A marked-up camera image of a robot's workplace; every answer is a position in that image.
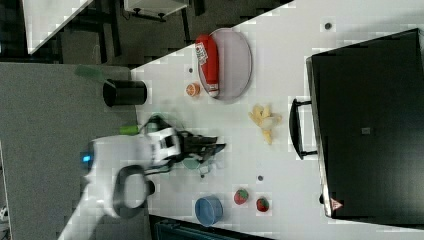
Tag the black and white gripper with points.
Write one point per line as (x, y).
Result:
(199, 147)

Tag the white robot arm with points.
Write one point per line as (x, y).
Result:
(117, 182)

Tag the red plush strawberry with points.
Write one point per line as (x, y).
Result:
(262, 204)
(241, 196)

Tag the plush orange slice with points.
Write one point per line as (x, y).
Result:
(193, 89)

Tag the blue bowl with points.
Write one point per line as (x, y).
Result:
(208, 210)

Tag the grey round plate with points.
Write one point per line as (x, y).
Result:
(235, 64)

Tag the red plush ketchup bottle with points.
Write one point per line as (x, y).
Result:
(207, 55)

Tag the black cylindrical cup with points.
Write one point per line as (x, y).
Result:
(120, 92)

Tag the black toaster oven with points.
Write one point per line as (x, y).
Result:
(368, 118)

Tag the white side table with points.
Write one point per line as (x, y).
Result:
(44, 18)

